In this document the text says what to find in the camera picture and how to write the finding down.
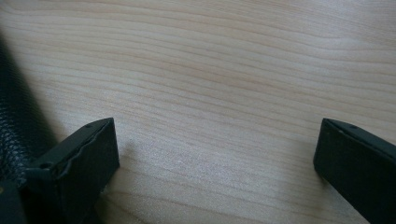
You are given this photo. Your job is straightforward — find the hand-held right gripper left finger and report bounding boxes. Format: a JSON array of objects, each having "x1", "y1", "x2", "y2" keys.
[{"x1": 25, "y1": 117, "x2": 121, "y2": 224}]

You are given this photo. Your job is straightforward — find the black leather wallet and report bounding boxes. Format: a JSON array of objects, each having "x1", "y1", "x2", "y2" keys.
[{"x1": 0, "y1": 31, "x2": 60, "y2": 188}]

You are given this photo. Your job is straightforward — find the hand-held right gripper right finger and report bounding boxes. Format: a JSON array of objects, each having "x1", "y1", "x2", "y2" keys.
[{"x1": 313, "y1": 118, "x2": 396, "y2": 224}]

